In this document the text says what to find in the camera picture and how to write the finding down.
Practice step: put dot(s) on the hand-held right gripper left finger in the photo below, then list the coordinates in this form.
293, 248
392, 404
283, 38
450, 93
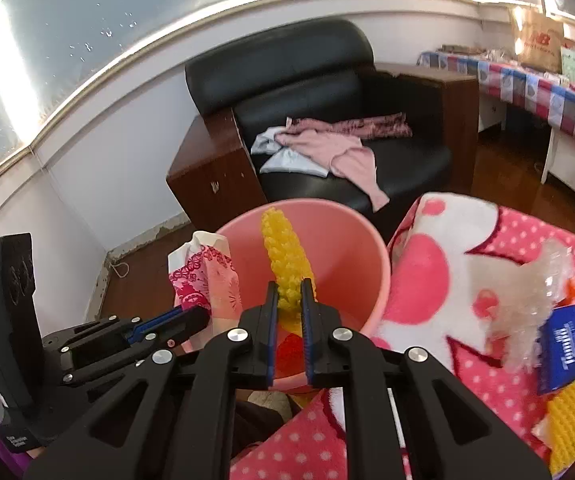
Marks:
269, 330

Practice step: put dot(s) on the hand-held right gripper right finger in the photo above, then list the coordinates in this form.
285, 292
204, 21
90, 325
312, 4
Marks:
308, 330

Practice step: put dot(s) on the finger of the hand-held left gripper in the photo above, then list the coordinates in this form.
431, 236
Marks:
160, 321

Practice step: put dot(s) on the pink floral paper packet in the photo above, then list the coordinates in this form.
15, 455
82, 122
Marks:
207, 270

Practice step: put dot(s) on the pink plastic bucket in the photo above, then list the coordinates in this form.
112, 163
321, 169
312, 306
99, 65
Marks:
347, 260

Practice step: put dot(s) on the yellow bumpy strip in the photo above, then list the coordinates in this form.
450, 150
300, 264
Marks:
280, 245

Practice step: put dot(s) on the blue packet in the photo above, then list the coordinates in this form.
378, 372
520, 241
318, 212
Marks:
562, 345

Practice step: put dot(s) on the red plastic piece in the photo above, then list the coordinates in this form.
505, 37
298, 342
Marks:
290, 355

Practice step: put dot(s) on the pink printed blanket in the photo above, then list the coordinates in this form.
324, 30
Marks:
432, 270

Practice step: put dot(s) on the light blue garment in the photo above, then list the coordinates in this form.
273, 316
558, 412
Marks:
287, 165

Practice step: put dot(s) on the pink garment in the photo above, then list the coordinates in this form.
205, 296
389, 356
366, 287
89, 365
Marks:
337, 152

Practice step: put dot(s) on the mauve patterned garment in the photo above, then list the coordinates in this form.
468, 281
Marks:
377, 125

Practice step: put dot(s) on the clear plastic wrapper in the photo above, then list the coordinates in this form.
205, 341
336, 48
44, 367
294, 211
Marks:
527, 310

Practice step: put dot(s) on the black leather armchair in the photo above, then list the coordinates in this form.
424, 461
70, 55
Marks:
277, 65

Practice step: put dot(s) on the white table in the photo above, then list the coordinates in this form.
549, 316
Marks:
567, 170

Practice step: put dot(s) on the checkered cloth table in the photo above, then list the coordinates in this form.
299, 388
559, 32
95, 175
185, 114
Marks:
542, 95

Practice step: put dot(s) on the brown paper bag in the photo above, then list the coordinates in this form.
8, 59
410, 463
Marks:
537, 40

